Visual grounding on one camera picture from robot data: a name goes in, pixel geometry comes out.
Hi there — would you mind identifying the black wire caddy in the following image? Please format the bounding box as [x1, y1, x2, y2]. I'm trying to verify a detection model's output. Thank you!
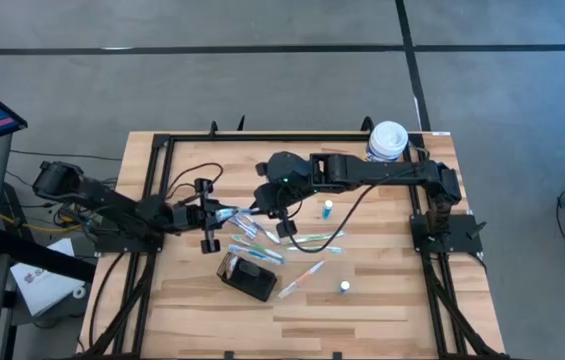
[215, 251, 279, 303]

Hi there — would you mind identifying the black support beam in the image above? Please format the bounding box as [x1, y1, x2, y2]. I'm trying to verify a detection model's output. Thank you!
[0, 227, 98, 284]

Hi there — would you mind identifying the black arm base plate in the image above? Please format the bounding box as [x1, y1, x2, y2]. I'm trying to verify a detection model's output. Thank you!
[92, 230, 166, 255]
[409, 212, 484, 255]

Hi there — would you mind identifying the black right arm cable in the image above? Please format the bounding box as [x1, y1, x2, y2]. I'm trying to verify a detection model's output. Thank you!
[281, 164, 416, 254]

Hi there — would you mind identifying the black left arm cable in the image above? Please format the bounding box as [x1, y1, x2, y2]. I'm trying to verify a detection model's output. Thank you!
[164, 162, 224, 206]

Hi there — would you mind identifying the white paper booklet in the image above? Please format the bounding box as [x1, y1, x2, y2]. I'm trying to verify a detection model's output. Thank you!
[9, 237, 88, 318]

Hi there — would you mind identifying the Lysol wipes canister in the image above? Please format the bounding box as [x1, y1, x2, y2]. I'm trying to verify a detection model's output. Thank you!
[364, 120, 410, 164]

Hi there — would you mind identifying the blue white toothbrush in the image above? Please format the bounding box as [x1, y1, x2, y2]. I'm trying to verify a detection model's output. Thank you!
[245, 215, 282, 246]
[228, 215, 259, 241]

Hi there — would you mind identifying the black shoulder cable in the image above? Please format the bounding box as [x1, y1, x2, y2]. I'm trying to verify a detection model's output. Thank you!
[405, 143, 432, 165]

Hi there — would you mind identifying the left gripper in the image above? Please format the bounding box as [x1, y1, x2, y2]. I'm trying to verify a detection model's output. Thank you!
[169, 178, 243, 255]

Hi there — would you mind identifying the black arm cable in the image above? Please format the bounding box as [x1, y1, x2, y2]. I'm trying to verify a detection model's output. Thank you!
[164, 162, 224, 206]
[281, 164, 416, 254]

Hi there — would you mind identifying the black aluminium table frame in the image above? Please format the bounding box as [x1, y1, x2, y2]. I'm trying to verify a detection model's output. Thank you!
[81, 117, 513, 360]

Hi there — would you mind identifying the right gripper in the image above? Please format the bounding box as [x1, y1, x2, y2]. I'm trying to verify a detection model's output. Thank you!
[253, 161, 304, 240]

